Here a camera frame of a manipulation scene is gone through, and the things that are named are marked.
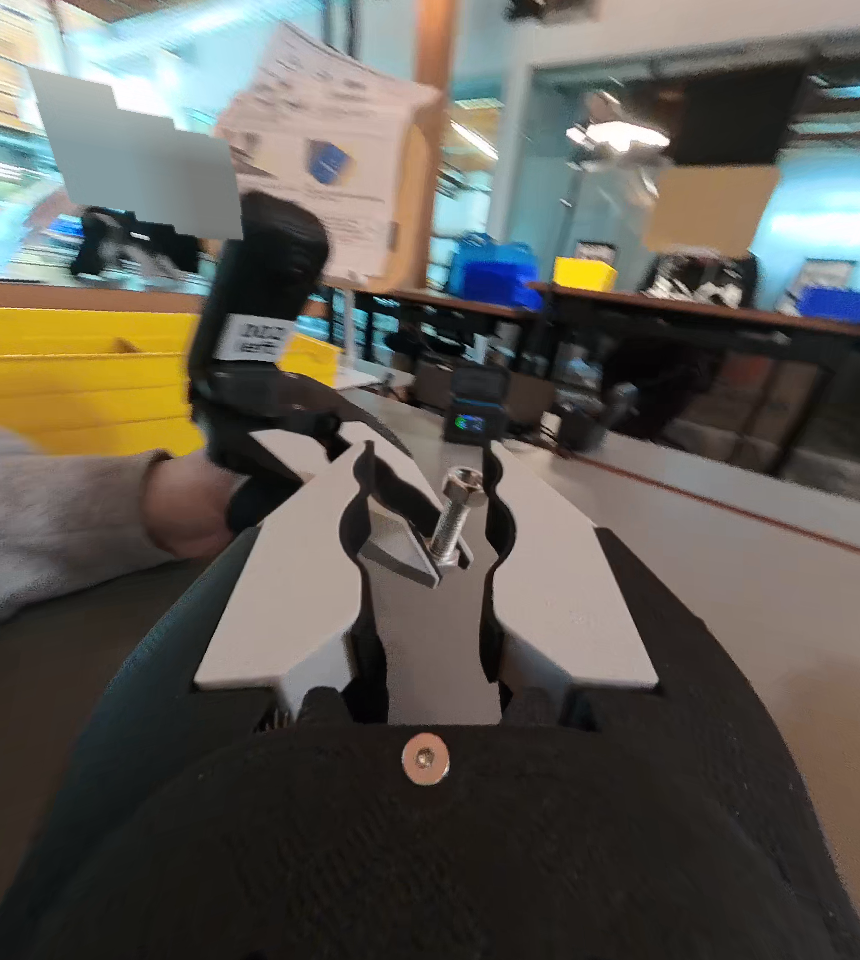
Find wooden instruction board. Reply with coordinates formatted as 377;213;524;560
216;21;446;290
640;163;782;256

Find small yellow plastic bin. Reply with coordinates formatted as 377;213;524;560
553;256;620;294

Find dark brown box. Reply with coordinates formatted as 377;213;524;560
415;360;559;432

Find large yellow plastic bin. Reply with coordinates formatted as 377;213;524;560
0;303;345;459

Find black device with colour screen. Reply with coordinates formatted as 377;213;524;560
441;366;512;445

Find wooden top table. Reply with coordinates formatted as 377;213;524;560
0;279;210;315
370;288;547;376
531;281;860;481

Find blue plastic bin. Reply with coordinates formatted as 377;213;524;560
797;285;860;324

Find black wall screen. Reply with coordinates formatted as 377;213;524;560
670;63;806;168

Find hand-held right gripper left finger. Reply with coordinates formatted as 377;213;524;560
192;441;391;726

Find steel hex bolt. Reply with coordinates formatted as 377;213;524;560
426;495;476;571

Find printed cardboard box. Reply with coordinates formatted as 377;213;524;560
670;352;829;466

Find blue stacked bins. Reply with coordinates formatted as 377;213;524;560
448;232;544;310

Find person's left hand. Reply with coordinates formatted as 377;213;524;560
145;450;251;561

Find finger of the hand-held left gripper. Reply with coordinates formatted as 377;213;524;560
248;429;444;589
325;422;445;541

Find person's left forearm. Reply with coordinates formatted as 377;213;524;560
0;420;176;624

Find black white gripper pair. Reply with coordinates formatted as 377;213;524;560
70;210;202;282
640;253;761;310

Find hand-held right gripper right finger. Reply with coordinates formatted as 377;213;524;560
481;441;662;726

